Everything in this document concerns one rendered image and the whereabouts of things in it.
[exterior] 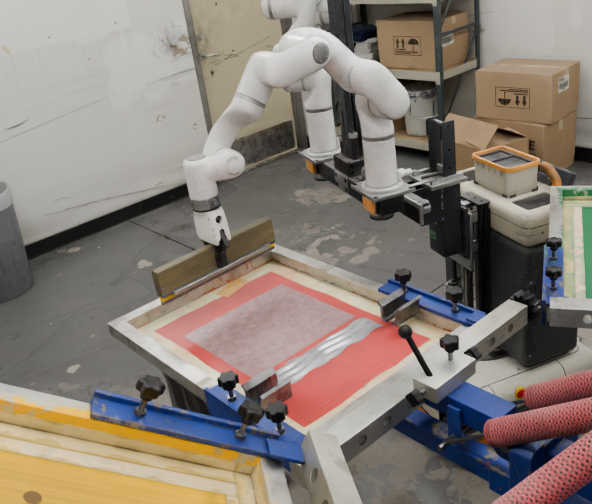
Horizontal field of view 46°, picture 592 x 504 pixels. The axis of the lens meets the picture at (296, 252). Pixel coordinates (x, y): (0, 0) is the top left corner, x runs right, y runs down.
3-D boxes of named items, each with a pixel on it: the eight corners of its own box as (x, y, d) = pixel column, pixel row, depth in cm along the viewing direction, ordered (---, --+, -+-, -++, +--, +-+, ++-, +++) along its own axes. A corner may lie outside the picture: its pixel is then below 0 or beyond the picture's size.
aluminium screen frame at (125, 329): (110, 335, 189) (107, 323, 188) (274, 253, 222) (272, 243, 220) (303, 471, 133) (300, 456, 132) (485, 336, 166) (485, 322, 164)
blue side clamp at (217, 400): (209, 414, 155) (203, 388, 152) (227, 403, 158) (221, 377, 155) (298, 478, 133) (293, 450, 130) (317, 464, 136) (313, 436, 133)
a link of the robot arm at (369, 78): (297, 6, 186) (336, 8, 171) (379, 91, 208) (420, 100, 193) (266, 50, 185) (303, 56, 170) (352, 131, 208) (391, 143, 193)
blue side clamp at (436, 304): (379, 308, 186) (377, 285, 183) (391, 300, 188) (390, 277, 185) (474, 347, 164) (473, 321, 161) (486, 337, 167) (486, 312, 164)
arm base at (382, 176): (398, 173, 219) (395, 125, 213) (419, 184, 208) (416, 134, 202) (354, 185, 215) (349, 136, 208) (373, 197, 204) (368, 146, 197)
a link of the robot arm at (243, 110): (271, 107, 179) (240, 184, 181) (248, 101, 189) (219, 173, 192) (244, 95, 174) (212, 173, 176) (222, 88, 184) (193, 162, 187)
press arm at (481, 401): (424, 404, 140) (422, 384, 138) (443, 390, 144) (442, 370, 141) (498, 442, 128) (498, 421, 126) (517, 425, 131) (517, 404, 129)
